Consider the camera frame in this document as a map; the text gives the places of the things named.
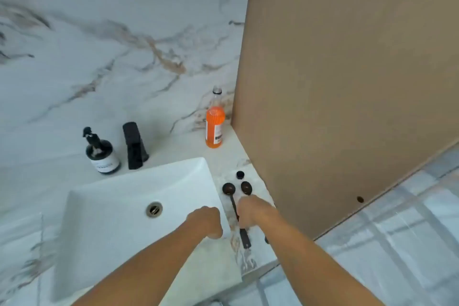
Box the person's left hand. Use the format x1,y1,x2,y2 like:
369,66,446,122
186,206,224,240

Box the person's right hand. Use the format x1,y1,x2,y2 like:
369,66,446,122
236,194,277,230

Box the dark spoon with ball-end handle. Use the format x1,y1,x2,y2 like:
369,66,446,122
240,181,270,245

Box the dark spoon with perforated handle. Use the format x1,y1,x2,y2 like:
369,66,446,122
222,182,252,250

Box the person's left forearm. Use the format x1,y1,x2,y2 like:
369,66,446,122
71,223,212,306

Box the person's right forearm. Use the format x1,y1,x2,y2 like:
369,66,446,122
251,208,386,306

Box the metal sink drain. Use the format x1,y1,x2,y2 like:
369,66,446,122
146,201,164,219

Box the orange bottle with clear neck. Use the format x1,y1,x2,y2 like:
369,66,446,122
205,86,226,149

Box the white rectangular sink basin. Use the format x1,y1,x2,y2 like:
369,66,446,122
52,157,232,303

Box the black angular faucet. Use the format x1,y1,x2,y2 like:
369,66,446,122
122,122,150,170

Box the dark soap pump bottle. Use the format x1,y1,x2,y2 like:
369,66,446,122
83,127,121,175

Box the brown wooden panel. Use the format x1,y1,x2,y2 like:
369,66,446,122
230,0,459,240

